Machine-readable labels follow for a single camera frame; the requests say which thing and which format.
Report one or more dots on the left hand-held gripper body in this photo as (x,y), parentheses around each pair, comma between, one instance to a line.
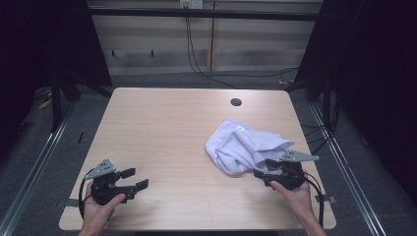
(102,190)

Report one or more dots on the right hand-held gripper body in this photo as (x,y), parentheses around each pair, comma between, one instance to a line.
(290,175)

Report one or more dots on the white printed towel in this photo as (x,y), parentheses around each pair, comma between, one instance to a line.
(239,147)

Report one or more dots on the person's right hand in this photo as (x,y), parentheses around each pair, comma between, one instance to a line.
(296,198)

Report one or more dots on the person's left hand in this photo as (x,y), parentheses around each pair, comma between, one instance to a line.
(96,214)

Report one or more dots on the grey tape strip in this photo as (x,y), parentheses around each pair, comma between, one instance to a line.
(327,199)
(67,203)

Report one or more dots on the small black floor piece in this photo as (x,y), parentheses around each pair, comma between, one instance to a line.
(80,137)

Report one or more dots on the round black table grommet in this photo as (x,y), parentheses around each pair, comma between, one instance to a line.
(236,102)

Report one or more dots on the black metal stand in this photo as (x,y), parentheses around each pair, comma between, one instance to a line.
(327,105)
(56,105)

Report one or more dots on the yellow object on floor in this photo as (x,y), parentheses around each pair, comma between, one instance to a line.
(45,104)

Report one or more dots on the black curtain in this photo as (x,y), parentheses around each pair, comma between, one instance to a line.
(370,82)
(42,42)

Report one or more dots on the metal floor rail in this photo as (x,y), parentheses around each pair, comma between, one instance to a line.
(347,170)
(32,170)

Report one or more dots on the small black wall hook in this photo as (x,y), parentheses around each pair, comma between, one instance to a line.
(152,53)
(113,53)

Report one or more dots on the black horizontal frame bar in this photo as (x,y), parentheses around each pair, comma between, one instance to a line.
(203,13)

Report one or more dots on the white wall socket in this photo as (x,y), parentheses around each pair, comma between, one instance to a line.
(191,4)

